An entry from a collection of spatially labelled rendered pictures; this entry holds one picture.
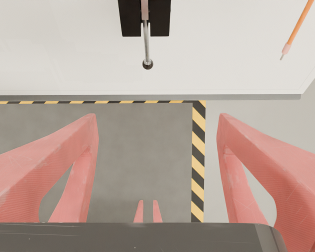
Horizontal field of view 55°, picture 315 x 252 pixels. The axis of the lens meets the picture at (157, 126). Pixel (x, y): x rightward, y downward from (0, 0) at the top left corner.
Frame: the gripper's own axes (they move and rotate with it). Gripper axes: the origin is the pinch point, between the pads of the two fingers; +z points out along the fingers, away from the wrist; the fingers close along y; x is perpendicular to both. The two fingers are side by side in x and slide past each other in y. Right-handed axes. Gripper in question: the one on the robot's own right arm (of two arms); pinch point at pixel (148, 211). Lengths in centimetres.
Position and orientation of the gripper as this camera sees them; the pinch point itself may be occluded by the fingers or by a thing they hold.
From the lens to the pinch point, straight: 29.0
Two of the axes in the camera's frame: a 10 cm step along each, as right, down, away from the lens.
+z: -0.1, -7.9, 6.2
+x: -0.2, 6.2, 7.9
